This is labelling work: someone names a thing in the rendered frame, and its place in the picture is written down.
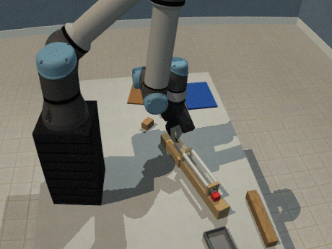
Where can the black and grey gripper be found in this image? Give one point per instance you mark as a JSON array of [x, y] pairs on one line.
[[172, 125]]

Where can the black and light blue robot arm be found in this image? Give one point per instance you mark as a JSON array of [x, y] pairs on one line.
[[166, 77]]

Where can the brown wooden bar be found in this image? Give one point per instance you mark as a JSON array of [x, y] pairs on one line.
[[261, 218]]

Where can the small tan wooden block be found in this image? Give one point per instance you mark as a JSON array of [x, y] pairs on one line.
[[147, 123]]

